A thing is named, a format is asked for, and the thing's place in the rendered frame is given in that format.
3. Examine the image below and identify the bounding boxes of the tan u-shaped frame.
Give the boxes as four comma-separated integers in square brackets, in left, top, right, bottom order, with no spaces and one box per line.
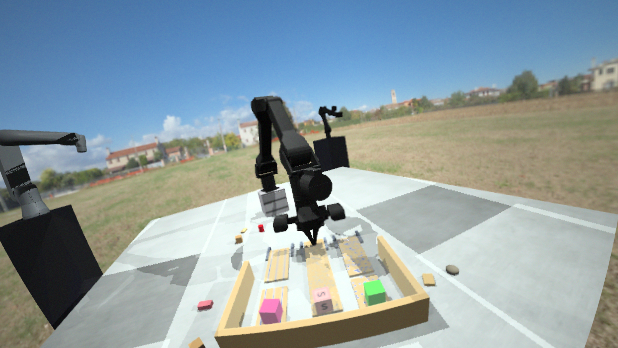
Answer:
[211,231,430,348]

